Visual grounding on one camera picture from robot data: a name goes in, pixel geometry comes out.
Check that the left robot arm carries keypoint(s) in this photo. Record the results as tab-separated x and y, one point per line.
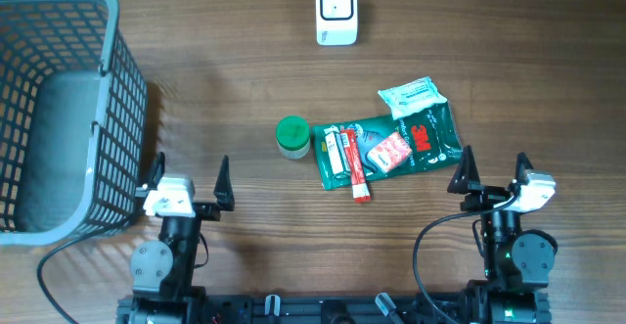
163	269

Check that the grey plastic shopping basket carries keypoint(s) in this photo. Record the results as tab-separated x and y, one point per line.
73	113

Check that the green 3M gloves package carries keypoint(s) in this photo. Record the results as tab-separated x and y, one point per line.
431	134

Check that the light green wipes packet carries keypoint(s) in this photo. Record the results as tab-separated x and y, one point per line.
411	98

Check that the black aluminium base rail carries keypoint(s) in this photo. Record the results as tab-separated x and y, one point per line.
446	308

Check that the red toothpaste tube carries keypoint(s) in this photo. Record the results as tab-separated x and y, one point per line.
360	190

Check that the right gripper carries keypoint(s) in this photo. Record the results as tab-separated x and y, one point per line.
461	184

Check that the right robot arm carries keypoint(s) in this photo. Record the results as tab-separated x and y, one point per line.
517	262

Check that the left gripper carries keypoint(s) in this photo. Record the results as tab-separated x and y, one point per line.
210	211

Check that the green lid plastic jar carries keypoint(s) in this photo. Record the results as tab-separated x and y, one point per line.
293	137

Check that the red white small packet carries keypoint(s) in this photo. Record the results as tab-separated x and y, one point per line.
390	153

